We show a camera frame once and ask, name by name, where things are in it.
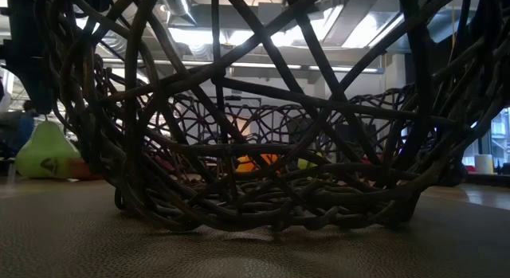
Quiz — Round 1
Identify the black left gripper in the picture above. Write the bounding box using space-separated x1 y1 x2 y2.
4 0 57 116

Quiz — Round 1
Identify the green plastic pear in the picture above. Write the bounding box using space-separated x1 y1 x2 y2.
14 119 83 179

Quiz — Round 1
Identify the red green plastic mango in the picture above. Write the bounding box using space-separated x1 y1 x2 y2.
65 157 103 181

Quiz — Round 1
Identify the orange plastic orange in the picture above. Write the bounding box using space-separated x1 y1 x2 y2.
235 152 280 174

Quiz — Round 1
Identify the dark woven wicker basket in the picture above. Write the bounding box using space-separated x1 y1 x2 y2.
33 0 510 233

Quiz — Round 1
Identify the white curved panel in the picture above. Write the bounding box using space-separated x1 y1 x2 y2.
0 66 15 112

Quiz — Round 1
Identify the person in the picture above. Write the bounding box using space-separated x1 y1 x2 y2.
0 99 37 159

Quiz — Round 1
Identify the round grey placemat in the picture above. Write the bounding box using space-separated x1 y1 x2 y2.
0 180 510 278

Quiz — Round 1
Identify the white cup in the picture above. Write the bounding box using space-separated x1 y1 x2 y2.
473 153 495 175

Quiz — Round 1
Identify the silver spiral ceiling duct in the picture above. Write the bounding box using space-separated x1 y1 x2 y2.
159 0 198 26

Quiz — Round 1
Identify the rectangular silver ceiling duct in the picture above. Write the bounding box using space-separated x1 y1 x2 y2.
318 0 407 50

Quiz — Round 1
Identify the black aluminium table frame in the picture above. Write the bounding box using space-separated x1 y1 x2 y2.
465 172 510 187

